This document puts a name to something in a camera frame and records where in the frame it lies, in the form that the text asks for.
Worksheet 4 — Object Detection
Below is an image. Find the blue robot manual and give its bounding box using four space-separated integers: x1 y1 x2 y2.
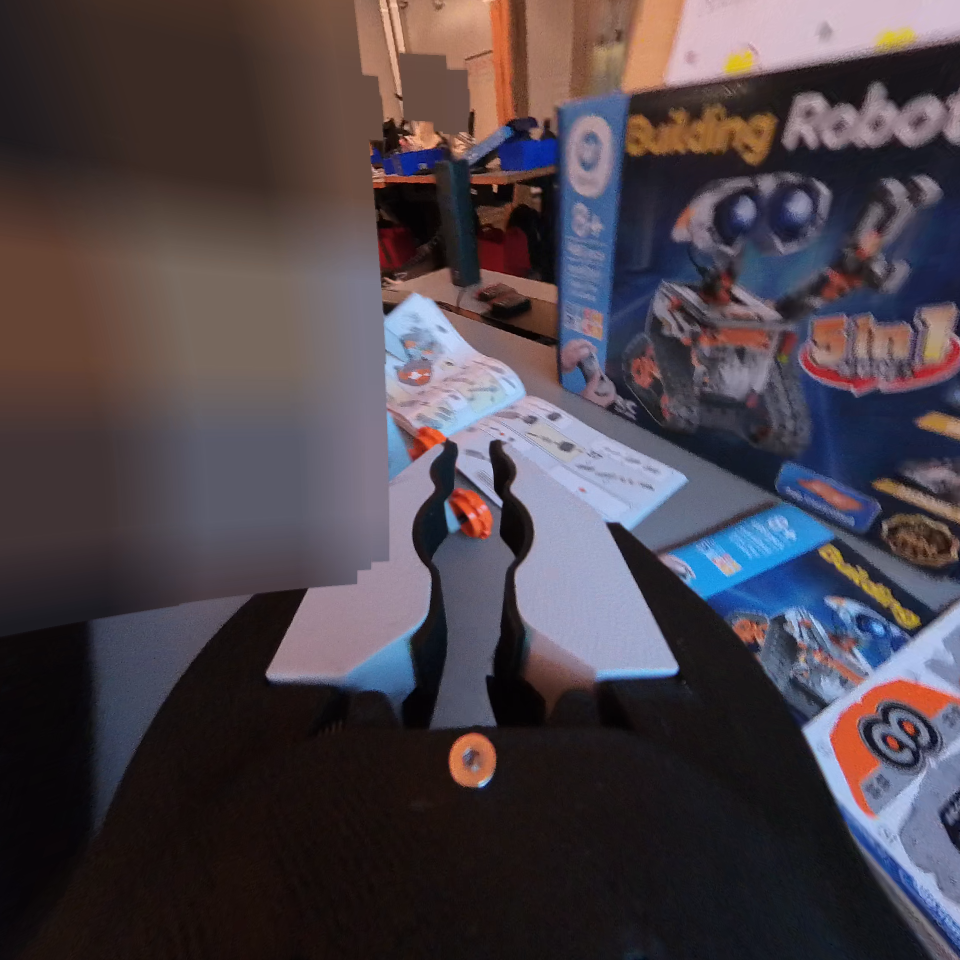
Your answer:
660 502 939 721

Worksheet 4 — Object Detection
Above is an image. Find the red bag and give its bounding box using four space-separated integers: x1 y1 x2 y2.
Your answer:
478 225 530 277
377 225 421 273

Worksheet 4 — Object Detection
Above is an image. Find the large robot kit box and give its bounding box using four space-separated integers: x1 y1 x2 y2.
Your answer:
555 41 960 582

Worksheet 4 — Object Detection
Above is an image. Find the orange round plastic part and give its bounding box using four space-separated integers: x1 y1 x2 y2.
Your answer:
447 487 493 538

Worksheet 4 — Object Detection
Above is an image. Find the open instruction booklet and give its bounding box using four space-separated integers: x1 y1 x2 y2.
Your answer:
382 292 689 526

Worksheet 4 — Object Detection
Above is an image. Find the white orange printed box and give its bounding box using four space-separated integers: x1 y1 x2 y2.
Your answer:
802 600 960 957

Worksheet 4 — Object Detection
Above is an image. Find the wooden background table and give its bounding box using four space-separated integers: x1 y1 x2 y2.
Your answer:
372 166 560 190

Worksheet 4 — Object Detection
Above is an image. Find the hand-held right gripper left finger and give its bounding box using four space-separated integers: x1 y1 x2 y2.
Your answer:
266 439 460 729

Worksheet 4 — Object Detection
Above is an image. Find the dark teal monitor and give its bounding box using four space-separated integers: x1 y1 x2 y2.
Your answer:
435 159 482 290

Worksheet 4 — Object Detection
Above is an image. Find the white wall board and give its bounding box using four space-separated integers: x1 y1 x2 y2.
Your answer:
663 0 960 88

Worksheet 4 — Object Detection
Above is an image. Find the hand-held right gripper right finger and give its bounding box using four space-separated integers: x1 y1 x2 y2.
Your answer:
487 439 681 729

